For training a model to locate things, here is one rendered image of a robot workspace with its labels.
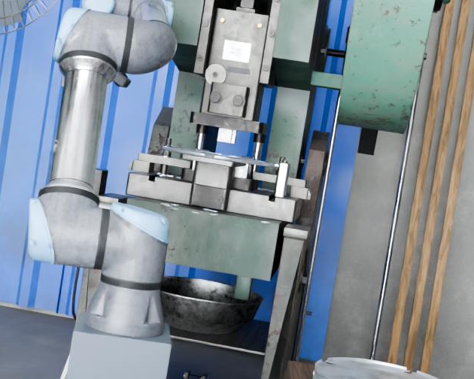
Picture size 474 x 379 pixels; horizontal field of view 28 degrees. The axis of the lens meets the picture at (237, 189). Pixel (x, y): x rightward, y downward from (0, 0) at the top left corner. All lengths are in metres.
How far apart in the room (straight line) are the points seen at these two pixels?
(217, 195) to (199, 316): 0.32
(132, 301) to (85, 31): 0.55
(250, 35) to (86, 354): 1.10
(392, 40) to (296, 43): 0.32
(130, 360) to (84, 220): 0.27
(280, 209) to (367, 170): 1.33
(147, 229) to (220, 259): 0.65
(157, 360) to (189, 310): 0.74
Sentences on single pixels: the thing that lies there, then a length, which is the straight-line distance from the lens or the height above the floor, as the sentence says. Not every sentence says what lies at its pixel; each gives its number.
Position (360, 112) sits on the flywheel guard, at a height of 0.95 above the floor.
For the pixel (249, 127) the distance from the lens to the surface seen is 2.52.
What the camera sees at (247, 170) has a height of 0.76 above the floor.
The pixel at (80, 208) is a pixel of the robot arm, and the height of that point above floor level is 0.67.
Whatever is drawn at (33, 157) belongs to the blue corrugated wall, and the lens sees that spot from 3.91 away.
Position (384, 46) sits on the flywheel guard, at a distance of 2.25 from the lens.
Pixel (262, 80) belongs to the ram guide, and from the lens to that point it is 2.47.
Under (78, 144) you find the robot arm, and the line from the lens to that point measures 1.82.
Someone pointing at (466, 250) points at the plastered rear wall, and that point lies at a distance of 3.77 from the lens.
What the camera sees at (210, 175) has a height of 0.73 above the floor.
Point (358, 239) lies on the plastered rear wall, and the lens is 3.74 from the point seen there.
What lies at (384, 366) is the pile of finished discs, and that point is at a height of 0.39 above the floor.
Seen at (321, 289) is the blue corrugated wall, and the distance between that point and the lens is 3.74.
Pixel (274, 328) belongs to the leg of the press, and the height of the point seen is 0.40.
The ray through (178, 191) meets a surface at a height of 0.68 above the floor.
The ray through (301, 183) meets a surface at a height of 0.74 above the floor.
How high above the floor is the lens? 0.85
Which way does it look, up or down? 3 degrees down
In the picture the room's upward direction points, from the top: 9 degrees clockwise
